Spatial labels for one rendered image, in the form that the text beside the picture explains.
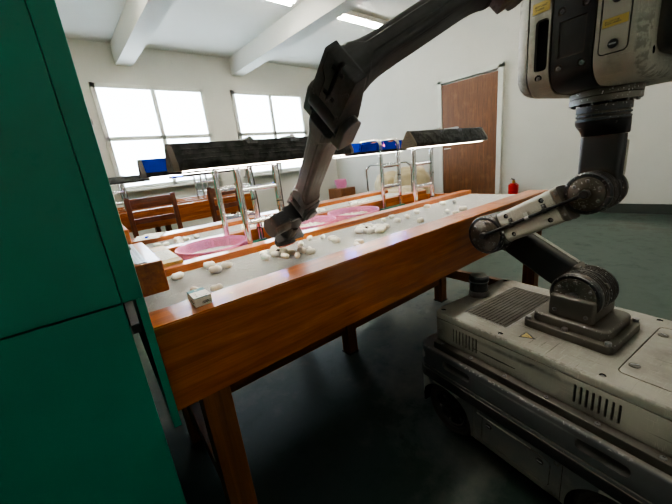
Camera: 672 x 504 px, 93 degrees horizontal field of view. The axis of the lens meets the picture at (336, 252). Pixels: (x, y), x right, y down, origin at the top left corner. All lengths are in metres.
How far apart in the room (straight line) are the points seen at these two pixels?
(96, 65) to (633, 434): 6.34
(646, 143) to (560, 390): 4.51
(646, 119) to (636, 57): 4.45
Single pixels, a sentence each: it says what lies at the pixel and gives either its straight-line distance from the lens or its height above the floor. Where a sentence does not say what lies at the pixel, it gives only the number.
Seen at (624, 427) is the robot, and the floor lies 0.38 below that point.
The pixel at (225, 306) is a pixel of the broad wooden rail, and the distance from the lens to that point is 0.70.
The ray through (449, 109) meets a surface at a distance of 6.06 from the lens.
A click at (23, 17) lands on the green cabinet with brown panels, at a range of 0.63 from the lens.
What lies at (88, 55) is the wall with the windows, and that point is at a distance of 6.25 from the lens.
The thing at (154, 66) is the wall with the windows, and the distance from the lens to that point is 6.41.
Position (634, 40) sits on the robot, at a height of 1.17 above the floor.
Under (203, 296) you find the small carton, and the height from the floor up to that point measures 0.78.
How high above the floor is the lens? 1.02
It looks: 16 degrees down
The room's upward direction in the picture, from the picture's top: 7 degrees counter-clockwise
